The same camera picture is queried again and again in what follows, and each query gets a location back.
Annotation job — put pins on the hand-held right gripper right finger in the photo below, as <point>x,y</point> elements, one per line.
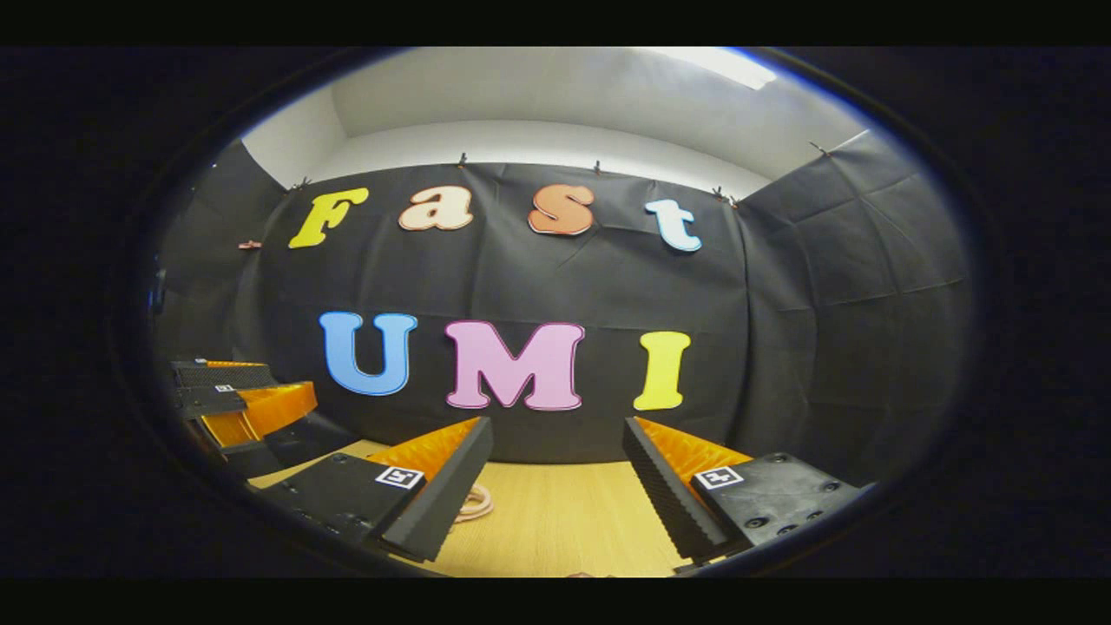
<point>664,495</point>

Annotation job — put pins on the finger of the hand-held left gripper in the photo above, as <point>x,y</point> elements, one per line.
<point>213,402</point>
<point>226,376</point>

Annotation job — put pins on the row of black cloth clips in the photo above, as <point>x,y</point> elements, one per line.
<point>462,161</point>

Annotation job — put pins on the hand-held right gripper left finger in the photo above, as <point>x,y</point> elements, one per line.
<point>443,495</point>

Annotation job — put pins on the black backdrop cloth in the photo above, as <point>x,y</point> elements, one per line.
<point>608,286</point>

